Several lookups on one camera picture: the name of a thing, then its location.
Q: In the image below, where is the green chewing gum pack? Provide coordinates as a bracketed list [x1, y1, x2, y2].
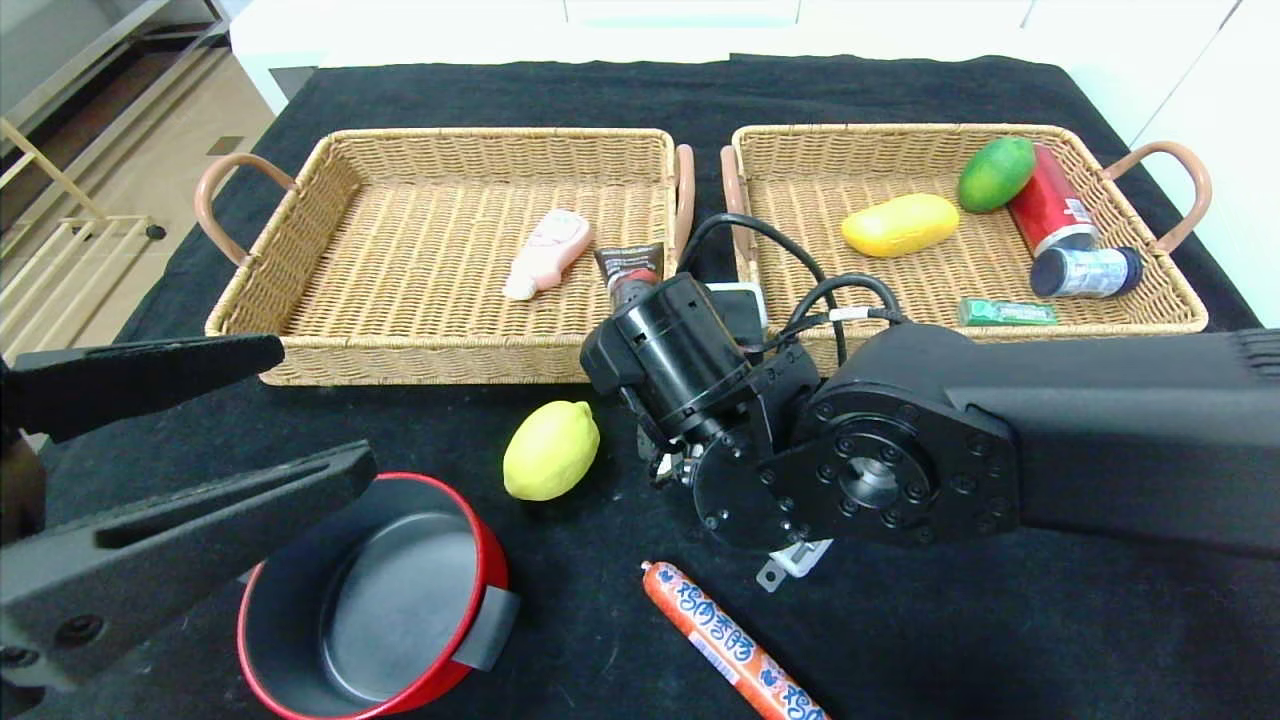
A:
[957, 296, 1059, 327]

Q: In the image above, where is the clear plastic razor case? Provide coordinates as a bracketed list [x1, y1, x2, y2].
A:
[757, 540, 834, 593]

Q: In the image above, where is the yellow wooden rack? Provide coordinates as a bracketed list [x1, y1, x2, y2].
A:
[0, 117, 169, 346]

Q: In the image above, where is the smooth black camera cable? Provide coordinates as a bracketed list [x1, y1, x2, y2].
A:
[678, 212, 846, 366]

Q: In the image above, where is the yellow mango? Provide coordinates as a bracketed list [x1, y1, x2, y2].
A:
[841, 193, 961, 259]

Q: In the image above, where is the smooth black cable loop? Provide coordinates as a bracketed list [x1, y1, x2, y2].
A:
[790, 272, 906, 331]

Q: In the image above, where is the grey metal shelf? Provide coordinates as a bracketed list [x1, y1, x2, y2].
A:
[0, 0, 233, 136]

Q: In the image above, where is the black cosmetic tube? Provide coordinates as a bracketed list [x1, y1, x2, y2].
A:
[594, 243, 667, 319]

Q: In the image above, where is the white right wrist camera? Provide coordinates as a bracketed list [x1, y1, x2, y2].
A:
[706, 282, 770, 341]

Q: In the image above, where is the green oval fruit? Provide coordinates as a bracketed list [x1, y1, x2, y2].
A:
[957, 136, 1037, 214]

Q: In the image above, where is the rectangular wicker basket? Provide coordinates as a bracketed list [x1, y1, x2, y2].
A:
[720, 123, 1212, 381]
[195, 127, 696, 387]

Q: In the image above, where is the orange sausage stick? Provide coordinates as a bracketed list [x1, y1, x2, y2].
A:
[641, 561, 831, 720]

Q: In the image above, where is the red drink can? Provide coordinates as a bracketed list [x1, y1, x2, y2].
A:
[1006, 145, 1098, 259]

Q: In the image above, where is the pink lotion bottle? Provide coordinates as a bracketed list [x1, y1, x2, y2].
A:
[502, 210, 593, 302]

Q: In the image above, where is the braided cable white tag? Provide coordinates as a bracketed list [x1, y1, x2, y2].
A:
[745, 305, 906, 356]

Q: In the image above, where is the black tablecloth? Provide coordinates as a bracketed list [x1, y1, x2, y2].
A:
[0, 55, 1280, 720]

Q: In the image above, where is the yellow lemon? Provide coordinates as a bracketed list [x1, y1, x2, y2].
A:
[502, 400, 602, 502]

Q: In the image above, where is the red pot black interior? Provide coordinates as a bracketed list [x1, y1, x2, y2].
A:
[237, 473, 523, 720]

